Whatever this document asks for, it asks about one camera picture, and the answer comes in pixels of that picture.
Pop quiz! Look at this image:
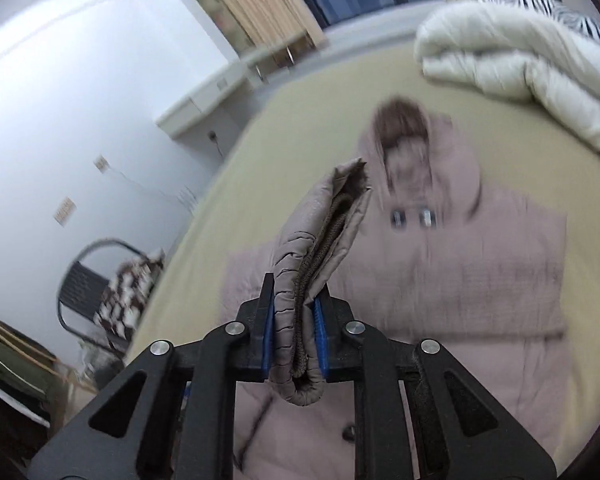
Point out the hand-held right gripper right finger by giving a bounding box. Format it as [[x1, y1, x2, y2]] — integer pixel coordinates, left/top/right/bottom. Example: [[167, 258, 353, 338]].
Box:
[[312, 291, 574, 480]]

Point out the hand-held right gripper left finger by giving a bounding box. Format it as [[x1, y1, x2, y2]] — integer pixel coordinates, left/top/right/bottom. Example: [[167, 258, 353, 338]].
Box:
[[27, 273, 277, 480]]

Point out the dusty pink hooded coat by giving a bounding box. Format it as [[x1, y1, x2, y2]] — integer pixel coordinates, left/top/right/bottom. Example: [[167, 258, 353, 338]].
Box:
[[222, 96, 574, 480]]

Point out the wooden clothes rack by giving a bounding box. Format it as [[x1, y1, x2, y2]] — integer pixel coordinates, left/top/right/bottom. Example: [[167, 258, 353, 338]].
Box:
[[0, 307, 76, 401]]

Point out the brown white checkered cloth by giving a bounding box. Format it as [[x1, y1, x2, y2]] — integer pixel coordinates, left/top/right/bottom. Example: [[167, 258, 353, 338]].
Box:
[[93, 249, 167, 342]]

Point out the beige bed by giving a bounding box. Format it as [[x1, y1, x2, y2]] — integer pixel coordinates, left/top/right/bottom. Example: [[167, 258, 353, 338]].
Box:
[[122, 27, 600, 466]]

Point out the black metal chair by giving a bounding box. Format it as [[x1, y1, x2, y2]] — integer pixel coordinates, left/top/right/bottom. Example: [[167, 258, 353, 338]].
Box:
[[56, 239, 146, 356]]

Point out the white desk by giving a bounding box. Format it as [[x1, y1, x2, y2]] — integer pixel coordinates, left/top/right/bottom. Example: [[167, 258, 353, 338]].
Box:
[[155, 40, 326, 138]]

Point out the dark green garment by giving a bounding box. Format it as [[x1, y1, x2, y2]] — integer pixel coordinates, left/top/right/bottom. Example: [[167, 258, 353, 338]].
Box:
[[0, 332, 56, 423]]

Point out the beige curtain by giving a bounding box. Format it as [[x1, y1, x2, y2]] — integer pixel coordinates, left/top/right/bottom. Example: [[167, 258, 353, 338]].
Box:
[[200, 0, 326, 61]]

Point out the white folded duvet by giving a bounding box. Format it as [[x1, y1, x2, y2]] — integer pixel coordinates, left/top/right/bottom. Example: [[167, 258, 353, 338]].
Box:
[[413, 0, 600, 173]]

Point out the zebra striped pillow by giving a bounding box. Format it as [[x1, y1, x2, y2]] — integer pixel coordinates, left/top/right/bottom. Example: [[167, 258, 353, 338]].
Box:
[[475, 0, 600, 58]]

